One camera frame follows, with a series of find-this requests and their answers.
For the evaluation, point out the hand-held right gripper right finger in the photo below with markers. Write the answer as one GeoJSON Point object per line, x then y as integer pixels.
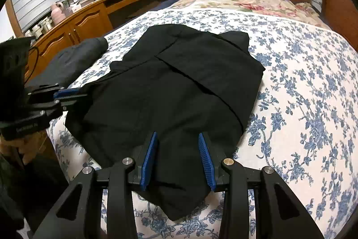
{"type": "Point", "coordinates": [207, 163]}

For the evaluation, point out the row of white jars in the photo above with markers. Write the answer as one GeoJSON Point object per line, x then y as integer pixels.
{"type": "Point", "coordinates": [39, 27]}

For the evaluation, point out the small white box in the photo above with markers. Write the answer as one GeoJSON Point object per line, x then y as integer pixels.
{"type": "Point", "coordinates": [76, 7]}

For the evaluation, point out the person's dark clothing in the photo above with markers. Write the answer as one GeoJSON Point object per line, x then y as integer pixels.
{"type": "Point", "coordinates": [28, 194]}

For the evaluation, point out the pink jug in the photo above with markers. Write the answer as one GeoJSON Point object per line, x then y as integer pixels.
{"type": "Point", "coordinates": [57, 13]}

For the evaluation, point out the wooden desk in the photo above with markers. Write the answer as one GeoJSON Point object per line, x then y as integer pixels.
{"type": "Point", "coordinates": [84, 23]}

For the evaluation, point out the blue floral bedspread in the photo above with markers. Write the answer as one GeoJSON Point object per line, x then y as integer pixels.
{"type": "Point", "coordinates": [302, 87]}

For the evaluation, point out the black garment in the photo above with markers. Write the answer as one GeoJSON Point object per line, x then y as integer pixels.
{"type": "Point", "coordinates": [181, 82]}

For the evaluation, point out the pink floral quilt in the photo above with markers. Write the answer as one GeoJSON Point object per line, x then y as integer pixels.
{"type": "Point", "coordinates": [251, 6]}

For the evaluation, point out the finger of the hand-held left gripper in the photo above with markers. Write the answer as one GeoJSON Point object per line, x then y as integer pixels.
{"type": "Point", "coordinates": [74, 104]}
{"type": "Point", "coordinates": [70, 93]}

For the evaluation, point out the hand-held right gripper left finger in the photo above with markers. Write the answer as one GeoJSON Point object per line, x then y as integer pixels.
{"type": "Point", "coordinates": [148, 163]}

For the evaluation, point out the dark grey cloth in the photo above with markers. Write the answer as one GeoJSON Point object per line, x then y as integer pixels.
{"type": "Point", "coordinates": [72, 59]}

